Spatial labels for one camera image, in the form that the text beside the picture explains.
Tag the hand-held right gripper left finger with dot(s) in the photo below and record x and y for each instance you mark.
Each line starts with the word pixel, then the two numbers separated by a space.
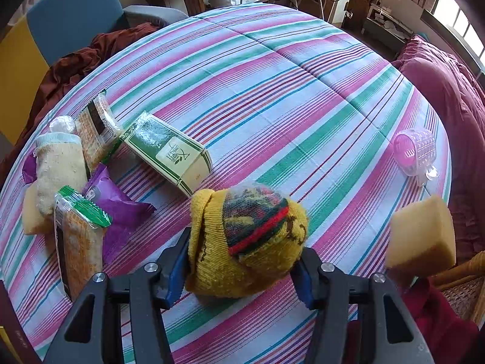
pixel 175 277

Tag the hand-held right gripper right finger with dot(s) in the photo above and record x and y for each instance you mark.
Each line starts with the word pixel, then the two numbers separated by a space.
pixel 301 284

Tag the yellow knit hat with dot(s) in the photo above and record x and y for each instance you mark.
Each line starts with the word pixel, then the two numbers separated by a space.
pixel 246 258

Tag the purple snack packet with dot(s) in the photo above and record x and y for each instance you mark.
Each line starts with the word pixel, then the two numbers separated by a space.
pixel 121 212
pixel 28 167

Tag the green and white box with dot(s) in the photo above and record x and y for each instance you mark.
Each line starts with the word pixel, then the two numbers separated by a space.
pixel 166 151

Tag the clear plastic bundle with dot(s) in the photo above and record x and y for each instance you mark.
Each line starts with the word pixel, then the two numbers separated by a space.
pixel 62 124

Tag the cracker packet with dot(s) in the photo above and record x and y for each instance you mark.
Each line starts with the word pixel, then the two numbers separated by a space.
pixel 94 132
pixel 79 246

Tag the yellow sponge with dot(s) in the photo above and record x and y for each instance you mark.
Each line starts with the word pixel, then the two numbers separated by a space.
pixel 420 231
pixel 32 216

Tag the red cloth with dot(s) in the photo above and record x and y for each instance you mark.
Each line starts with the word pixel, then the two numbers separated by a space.
pixel 447 330

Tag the bag of cream grains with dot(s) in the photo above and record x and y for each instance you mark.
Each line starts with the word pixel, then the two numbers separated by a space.
pixel 58 174

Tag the wicker chair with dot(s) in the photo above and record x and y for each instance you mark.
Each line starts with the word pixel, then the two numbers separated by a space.
pixel 462 292

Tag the pink plastic cup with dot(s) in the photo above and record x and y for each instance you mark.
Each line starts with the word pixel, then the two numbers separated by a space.
pixel 413 151

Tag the striped bedsheet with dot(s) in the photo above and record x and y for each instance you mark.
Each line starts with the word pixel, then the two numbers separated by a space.
pixel 265 94

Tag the brown blanket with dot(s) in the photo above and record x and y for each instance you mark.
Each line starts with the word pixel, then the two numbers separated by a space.
pixel 75 64

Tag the magenta quilt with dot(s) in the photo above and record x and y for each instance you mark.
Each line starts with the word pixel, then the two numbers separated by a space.
pixel 447 94

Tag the low white rack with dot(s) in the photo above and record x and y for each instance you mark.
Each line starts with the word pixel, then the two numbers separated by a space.
pixel 386 21

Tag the padded headboard with colour panels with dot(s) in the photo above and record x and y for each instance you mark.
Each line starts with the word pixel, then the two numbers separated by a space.
pixel 64 11

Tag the window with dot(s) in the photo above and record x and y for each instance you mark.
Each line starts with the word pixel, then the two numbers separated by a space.
pixel 462 26

